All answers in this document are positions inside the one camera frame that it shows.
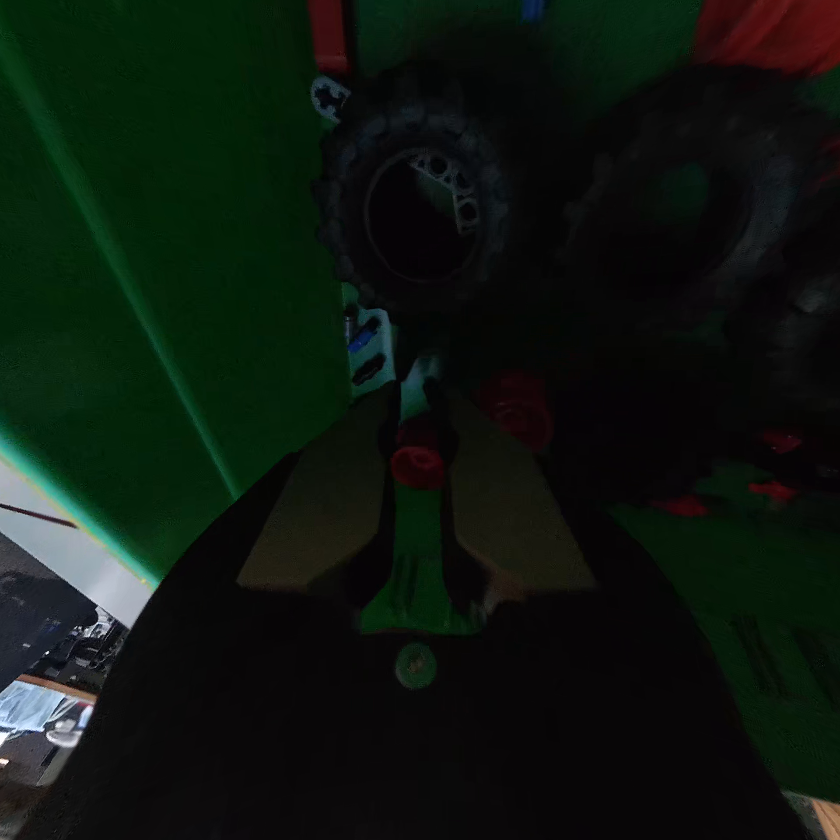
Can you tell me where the black rubber lego tire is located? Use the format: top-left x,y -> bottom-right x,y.
314,62 -> 526,316
558,66 -> 828,342

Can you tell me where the grey bent lego beam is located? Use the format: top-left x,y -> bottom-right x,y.
310,73 -> 487,237

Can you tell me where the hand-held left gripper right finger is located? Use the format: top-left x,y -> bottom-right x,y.
423,377 -> 598,614

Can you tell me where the green plastic bin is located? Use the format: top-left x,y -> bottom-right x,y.
0,0 -> 840,802

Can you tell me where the red ribbed lego piece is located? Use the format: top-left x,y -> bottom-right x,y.
474,371 -> 553,455

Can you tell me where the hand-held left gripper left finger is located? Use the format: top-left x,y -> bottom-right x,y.
236,381 -> 404,608

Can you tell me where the red lego connector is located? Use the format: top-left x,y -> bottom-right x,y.
307,0 -> 353,74

